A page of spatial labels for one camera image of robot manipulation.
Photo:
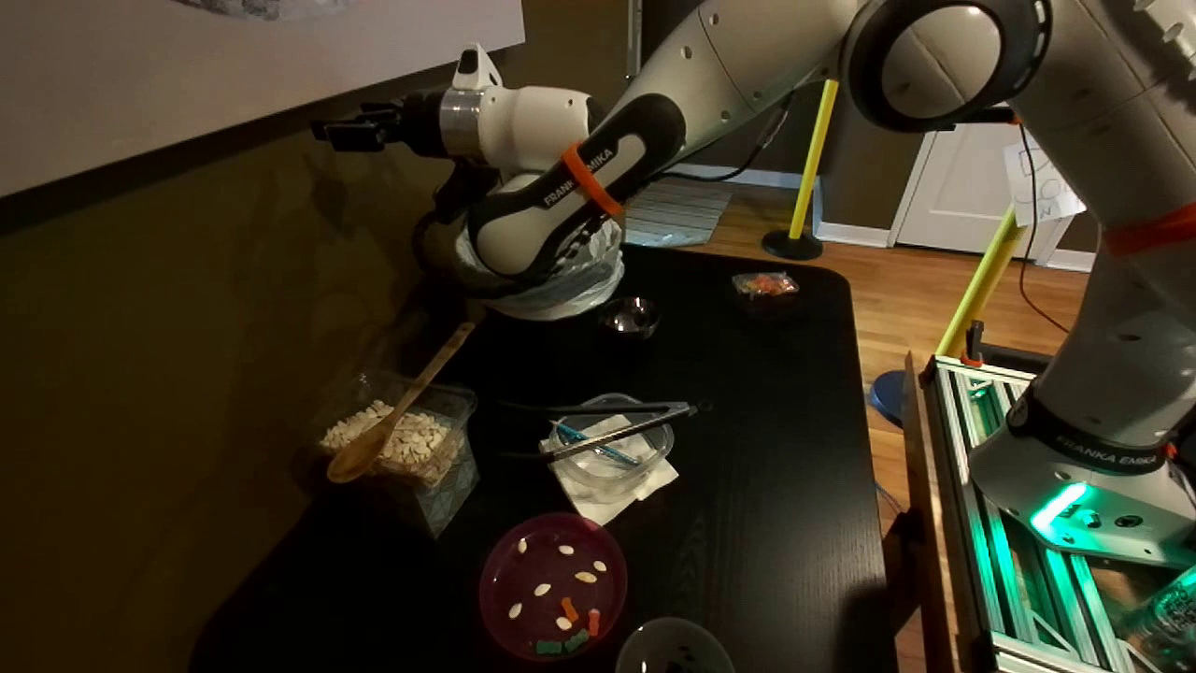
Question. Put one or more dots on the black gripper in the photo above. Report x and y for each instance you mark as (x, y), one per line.
(383, 124)

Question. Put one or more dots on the white picture frame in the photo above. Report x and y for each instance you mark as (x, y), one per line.
(89, 82)

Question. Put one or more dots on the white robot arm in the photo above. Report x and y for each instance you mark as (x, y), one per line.
(1100, 89)

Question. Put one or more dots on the bin with white liner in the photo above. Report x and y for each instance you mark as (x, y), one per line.
(575, 284)

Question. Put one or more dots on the small clear glass bowl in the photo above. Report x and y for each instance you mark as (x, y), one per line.
(631, 315)

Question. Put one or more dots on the clear container of white bits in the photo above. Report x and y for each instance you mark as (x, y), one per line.
(427, 465)

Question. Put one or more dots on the wooden spoon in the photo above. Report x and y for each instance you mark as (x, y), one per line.
(355, 460)

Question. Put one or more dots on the clear lid under tongs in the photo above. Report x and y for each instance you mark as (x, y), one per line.
(614, 450)

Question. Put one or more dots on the candy packet on table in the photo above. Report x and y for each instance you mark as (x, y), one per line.
(763, 284)

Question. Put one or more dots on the black tongs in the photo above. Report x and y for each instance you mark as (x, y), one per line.
(605, 424)

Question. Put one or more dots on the white napkin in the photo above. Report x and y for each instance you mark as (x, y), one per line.
(605, 486)

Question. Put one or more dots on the yellow pole with black base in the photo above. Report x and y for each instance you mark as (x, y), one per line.
(796, 241)

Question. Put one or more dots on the purple plate with pills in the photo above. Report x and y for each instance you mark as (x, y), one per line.
(553, 590)

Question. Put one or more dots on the blue round disc on floor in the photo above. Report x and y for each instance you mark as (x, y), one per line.
(887, 393)

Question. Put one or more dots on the white door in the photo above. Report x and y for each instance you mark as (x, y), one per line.
(970, 177)

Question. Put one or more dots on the clear bowl at bottom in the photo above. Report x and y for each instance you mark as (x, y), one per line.
(676, 645)

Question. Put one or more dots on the yellow angled pole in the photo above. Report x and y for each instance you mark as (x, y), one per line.
(981, 284)

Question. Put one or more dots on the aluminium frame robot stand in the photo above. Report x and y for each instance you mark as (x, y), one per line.
(1060, 565)

